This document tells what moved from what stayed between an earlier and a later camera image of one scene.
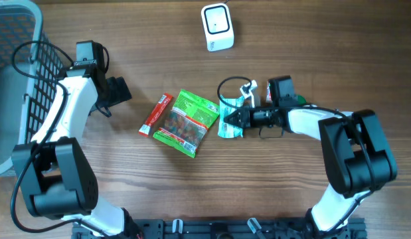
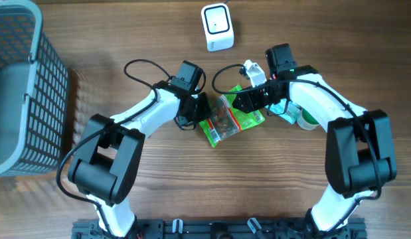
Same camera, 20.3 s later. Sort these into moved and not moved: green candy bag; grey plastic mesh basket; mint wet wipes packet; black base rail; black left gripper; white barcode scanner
Moved: mint wet wipes packet; black left gripper; green candy bag
Not moved: black base rail; grey plastic mesh basket; white barcode scanner
